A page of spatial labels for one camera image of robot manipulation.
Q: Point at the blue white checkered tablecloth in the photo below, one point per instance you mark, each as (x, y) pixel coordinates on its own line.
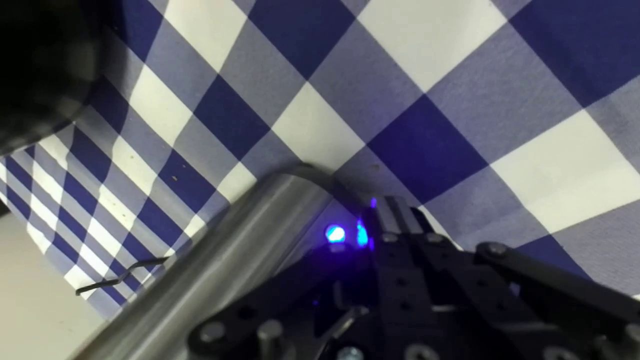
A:
(401, 80)

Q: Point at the black cooking pot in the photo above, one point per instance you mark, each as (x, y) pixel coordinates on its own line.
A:
(40, 61)

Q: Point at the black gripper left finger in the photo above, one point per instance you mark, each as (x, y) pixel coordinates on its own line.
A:
(301, 313)

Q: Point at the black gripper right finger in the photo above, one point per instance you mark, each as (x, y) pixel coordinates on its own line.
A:
(506, 301)

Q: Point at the silver metal cylinder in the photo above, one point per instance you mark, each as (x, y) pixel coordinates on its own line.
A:
(220, 267)

